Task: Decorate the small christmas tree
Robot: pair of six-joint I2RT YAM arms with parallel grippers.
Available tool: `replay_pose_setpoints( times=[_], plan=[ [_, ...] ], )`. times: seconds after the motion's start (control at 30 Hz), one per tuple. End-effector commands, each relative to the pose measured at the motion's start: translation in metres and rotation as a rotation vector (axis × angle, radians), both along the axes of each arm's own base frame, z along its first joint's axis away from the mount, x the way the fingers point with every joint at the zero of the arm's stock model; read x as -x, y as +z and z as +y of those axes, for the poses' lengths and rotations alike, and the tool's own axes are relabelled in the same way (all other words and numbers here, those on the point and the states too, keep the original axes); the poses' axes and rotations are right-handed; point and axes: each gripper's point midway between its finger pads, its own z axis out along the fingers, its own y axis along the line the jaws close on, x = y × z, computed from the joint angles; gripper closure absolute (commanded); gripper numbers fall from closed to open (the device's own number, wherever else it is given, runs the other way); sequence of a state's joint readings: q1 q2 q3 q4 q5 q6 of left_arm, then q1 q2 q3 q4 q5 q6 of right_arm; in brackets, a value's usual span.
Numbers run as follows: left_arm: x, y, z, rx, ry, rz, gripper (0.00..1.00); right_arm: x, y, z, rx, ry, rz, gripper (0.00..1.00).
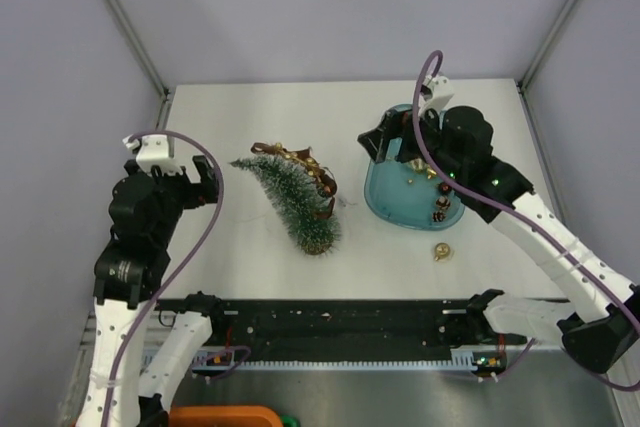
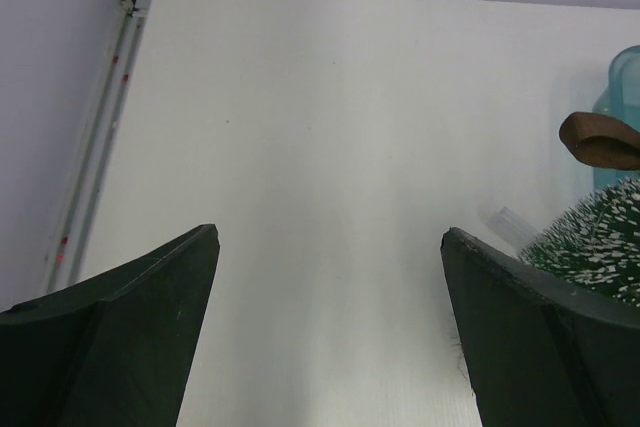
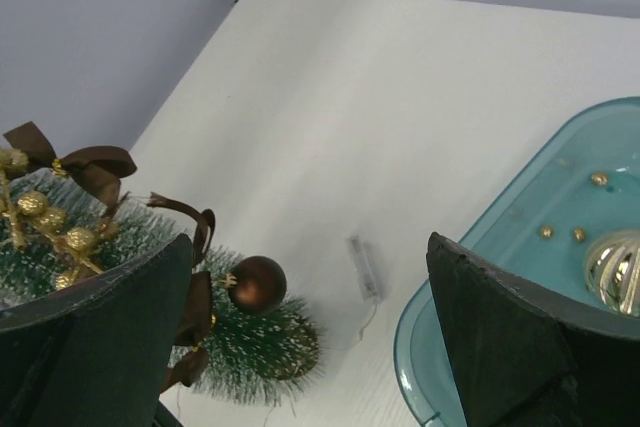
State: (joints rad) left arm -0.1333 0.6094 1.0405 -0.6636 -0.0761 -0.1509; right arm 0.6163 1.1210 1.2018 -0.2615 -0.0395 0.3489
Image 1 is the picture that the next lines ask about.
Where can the left aluminium frame post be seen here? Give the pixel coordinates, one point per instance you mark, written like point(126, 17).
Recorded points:
point(136, 46)

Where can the gold glitter ball ornament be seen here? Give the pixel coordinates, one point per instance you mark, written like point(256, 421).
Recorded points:
point(442, 252)

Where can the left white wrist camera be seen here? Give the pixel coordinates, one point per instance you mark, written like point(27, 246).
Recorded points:
point(154, 153)

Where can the aluminium frame post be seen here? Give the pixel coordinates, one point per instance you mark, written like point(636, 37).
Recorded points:
point(548, 45)
point(136, 46)

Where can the orange plastic bin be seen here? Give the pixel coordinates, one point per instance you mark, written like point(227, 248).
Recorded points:
point(208, 416)

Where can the right aluminium frame post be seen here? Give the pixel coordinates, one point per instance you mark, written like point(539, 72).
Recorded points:
point(548, 45)

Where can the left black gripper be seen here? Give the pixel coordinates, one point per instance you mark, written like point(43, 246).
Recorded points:
point(206, 192)

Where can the gold glitter berry sprig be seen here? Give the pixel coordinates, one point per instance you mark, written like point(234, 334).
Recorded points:
point(304, 159)

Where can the teal plastic tray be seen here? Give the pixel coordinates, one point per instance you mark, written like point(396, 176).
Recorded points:
point(405, 193)

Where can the white cable duct strip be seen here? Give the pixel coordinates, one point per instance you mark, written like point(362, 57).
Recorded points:
point(460, 361)

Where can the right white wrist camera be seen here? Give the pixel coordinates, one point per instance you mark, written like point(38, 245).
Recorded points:
point(435, 93)

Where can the green object at bottom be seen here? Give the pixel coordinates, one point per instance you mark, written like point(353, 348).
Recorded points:
point(289, 421)

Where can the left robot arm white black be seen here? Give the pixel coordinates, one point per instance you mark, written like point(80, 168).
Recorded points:
point(145, 209)

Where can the pine cone ornament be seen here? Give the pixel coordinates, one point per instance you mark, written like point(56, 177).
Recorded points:
point(439, 216)
point(443, 203)

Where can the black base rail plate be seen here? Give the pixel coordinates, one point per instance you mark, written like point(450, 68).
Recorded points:
point(291, 328)

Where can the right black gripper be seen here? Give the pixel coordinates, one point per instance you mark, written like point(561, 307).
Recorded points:
point(395, 124)

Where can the small green christmas tree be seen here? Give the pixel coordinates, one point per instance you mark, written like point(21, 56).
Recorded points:
point(302, 204)

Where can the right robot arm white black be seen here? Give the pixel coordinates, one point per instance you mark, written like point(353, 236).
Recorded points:
point(599, 320)

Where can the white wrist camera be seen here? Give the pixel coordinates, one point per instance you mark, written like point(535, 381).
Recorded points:
point(435, 93)
point(154, 153)

